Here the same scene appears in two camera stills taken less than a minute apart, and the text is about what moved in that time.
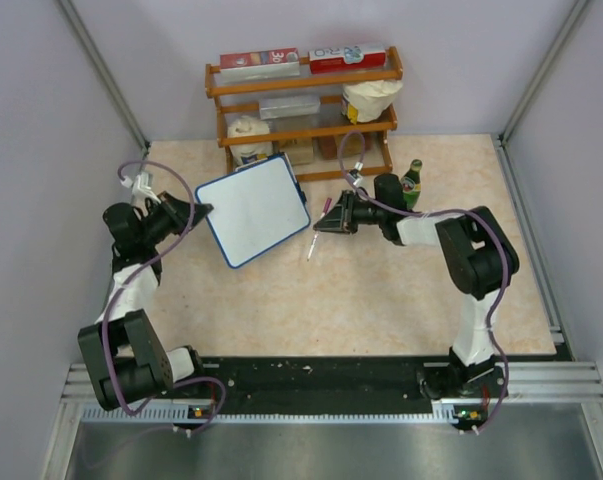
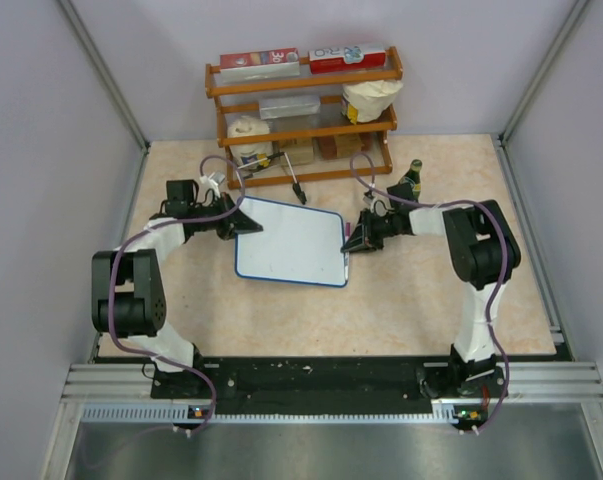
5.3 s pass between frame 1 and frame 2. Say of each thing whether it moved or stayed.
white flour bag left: stayed
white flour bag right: stayed
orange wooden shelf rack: stayed
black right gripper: moved
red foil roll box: stayed
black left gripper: moved
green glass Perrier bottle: stayed
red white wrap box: stayed
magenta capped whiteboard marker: moved
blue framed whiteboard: moved
